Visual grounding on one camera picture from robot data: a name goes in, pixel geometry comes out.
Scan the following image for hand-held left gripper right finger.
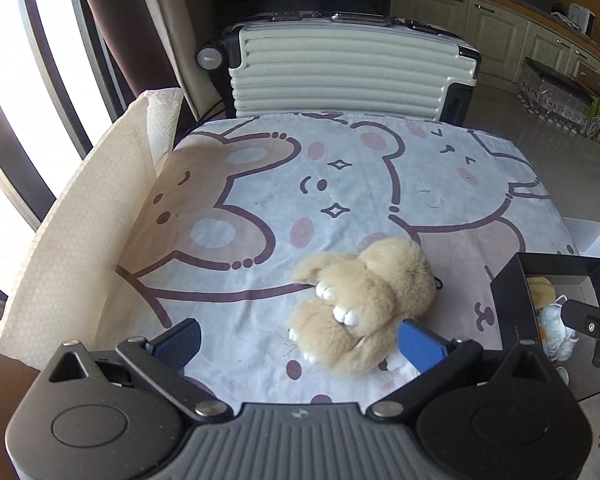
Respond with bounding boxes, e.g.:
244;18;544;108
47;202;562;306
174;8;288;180
370;317;566;418

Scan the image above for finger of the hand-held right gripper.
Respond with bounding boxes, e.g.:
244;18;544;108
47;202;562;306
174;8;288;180
560;299;600;368

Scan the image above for cream kitchen cabinets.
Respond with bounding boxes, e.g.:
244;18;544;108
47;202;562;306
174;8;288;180
390;0;600;96

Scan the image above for cream foam sheet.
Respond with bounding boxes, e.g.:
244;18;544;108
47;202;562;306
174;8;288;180
0;87;186;368

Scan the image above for black shallow box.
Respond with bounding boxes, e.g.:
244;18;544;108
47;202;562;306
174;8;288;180
490;252;600;406

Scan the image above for small white appliance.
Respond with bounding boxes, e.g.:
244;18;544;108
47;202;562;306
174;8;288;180
567;2;597;37

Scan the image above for dark window frame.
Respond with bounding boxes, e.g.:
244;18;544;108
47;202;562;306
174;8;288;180
0;0;126;311

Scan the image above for bear printed blanket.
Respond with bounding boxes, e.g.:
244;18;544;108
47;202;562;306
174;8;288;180
112;110;600;480

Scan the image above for wrapped pack of water bottles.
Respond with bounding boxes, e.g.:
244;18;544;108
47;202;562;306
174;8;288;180
517;56;596;136

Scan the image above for beige plush toy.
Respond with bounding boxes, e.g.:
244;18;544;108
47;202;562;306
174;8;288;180
286;237;438;378

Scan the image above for brown curtain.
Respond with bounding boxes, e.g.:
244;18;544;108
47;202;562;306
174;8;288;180
72;0;221;121

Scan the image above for white cardboard box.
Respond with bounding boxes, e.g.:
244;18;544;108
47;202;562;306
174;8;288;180
562;217;600;261

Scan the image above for white ribbed suitcase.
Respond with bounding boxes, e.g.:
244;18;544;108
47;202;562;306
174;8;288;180
196;10;482;126

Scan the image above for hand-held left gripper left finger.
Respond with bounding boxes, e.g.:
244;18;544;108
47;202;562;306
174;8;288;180
40;317;233;423

